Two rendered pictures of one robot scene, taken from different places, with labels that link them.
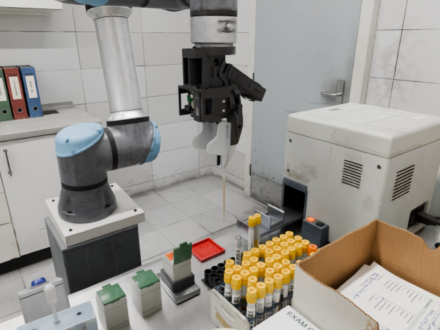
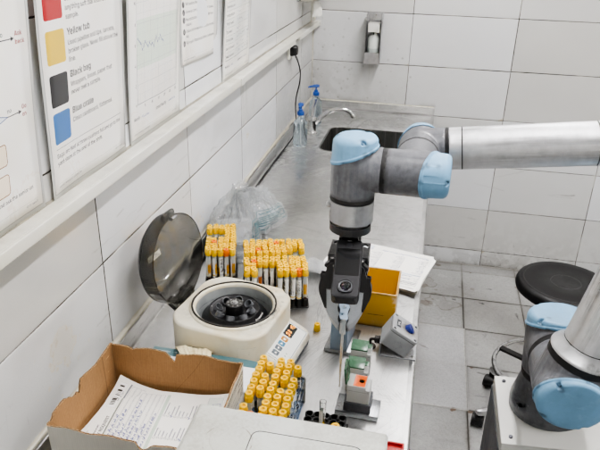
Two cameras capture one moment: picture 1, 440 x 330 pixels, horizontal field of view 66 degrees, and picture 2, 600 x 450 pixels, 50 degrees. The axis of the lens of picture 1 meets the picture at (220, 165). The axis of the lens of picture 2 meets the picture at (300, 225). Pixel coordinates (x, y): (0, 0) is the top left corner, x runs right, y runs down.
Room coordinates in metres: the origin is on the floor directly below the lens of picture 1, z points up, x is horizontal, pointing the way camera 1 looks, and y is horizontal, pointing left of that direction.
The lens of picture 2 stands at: (1.27, -0.72, 1.80)
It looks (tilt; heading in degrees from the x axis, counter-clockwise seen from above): 25 degrees down; 138
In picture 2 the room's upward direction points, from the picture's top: 1 degrees clockwise
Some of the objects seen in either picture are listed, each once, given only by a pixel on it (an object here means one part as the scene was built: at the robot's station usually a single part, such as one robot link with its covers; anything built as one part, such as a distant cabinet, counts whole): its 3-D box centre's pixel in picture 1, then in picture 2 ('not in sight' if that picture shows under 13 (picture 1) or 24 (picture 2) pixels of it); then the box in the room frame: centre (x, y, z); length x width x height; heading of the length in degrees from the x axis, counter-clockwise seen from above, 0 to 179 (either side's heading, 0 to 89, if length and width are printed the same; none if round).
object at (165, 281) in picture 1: (177, 279); (358, 403); (0.57, 0.09, 0.89); 0.09 x 0.05 x 0.04; 35
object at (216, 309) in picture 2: not in sight; (234, 313); (0.22, 0.02, 0.97); 0.15 x 0.15 x 0.07
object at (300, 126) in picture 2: not in sight; (300, 124); (-0.84, 1.15, 0.97); 0.08 x 0.07 x 0.20; 130
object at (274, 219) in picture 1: (275, 217); not in sight; (0.78, -0.14, 0.92); 0.21 x 0.07 x 0.05; 127
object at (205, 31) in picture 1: (215, 33); (349, 210); (0.59, 0.01, 1.36); 0.08 x 0.08 x 0.05
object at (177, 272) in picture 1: (177, 268); (358, 393); (0.57, 0.09, 0.92); 0.05 x 0.04 x 0.06; 35
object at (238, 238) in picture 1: (238, 258); (321, 421); (0.59, -0.04, 0.93); 0.01 x 0.01 x 0.10
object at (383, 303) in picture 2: not in sight; (371, 295); (0.33, 0.39, 0.93); 0.13 x 0.13 x 0.10; 36
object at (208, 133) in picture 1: (206, 141); (355, 304); (0.60, 0.02, 1.18); 0.06 x 0.03 x 0.09; 128
